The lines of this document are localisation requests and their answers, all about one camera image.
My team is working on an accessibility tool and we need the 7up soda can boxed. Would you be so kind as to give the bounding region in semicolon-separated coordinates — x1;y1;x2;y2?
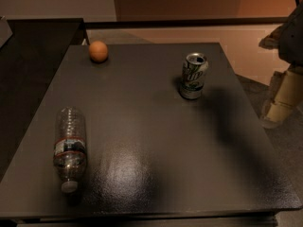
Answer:
179;52;209;100

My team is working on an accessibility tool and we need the clear plastic water bottle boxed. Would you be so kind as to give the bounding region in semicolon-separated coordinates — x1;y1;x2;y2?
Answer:
53;107;87;194

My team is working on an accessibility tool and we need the orange fruit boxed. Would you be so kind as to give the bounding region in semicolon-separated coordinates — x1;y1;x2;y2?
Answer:
89;41;108;62

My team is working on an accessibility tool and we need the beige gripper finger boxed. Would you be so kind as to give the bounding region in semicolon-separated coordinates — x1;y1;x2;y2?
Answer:
260;65;303;129
258;26;282;50

